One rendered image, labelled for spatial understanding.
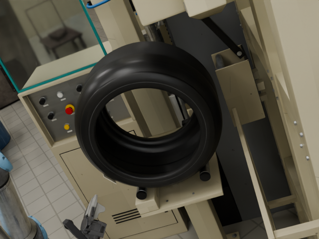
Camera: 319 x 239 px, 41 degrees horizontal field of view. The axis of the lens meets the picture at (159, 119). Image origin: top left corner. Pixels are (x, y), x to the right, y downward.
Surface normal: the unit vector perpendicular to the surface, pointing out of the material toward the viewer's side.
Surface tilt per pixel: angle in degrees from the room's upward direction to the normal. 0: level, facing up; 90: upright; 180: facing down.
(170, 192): 0
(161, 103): 90
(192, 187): 0
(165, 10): 90
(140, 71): 45
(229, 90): 90
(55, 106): 90
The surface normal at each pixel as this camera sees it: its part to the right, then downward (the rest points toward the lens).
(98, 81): -0.49, -0.16
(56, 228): -0.36, -0.82
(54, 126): -0.01, 0.49
